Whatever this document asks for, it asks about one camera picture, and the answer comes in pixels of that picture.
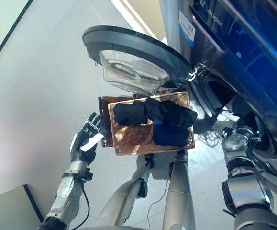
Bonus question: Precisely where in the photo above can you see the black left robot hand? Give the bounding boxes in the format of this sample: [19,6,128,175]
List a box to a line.
[69,112,105,166]

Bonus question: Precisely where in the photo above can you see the black garment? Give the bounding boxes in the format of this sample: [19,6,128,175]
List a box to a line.
[112,96,199,129]

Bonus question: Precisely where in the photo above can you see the round glass washing machine door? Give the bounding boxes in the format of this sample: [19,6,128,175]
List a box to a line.
[81,25,193,96]

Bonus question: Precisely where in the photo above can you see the dark grey washing machine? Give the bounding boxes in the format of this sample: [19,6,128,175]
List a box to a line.
[159,0,277,194]

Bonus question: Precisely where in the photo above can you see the glossy dark brown side table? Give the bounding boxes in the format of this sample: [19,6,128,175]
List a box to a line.
[97,95,158,169]

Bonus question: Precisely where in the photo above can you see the brown wicker laundry basket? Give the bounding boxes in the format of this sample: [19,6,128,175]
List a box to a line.
[107,90,196,157]

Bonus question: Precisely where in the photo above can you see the dark blue garment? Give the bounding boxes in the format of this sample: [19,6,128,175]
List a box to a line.
[151,117,190,148]

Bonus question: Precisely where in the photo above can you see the grey box with black edge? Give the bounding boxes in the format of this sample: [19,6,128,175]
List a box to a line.
[0,184,46,230]

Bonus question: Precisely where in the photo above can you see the tall white side panel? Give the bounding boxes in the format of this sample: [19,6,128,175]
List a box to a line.
[158,0,185,46]

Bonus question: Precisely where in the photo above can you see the small blue label sticker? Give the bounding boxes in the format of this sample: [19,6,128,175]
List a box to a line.
[178,10,196,46]

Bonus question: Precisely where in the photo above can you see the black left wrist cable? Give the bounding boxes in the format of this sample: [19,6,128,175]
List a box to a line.
[65,176,91,230]

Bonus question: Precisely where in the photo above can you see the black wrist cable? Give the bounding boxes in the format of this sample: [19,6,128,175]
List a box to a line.
[65,176,91,230]
[245,140,268,173]

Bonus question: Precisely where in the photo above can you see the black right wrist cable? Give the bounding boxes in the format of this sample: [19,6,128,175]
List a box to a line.
[245,140,268,173]

